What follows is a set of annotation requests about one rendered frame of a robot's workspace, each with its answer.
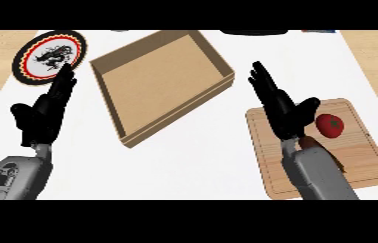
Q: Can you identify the red tomato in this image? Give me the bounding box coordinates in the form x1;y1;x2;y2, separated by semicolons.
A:
314;113;345;140

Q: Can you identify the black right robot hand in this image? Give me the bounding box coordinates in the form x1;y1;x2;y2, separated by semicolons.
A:
246;61;321;141

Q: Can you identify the blue and red object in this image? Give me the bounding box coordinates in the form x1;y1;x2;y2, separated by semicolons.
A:
299;29;336;34

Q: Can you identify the brown sweet potato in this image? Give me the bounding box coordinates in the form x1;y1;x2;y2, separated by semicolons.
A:
296;134;348;175

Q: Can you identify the round dragon print plate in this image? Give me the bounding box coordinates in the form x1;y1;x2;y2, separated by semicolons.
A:
10;30;88;86

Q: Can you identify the black curved object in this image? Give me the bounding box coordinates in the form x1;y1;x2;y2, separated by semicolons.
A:
218;29;289;37

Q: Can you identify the brown cardboard box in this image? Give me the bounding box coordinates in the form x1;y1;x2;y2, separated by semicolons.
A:
88;30;236;150

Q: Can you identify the wooden cutting board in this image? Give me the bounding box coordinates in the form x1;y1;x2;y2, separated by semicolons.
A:
243;98;378;200

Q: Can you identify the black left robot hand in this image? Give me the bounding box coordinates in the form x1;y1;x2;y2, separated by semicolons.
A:
8;63;78;148

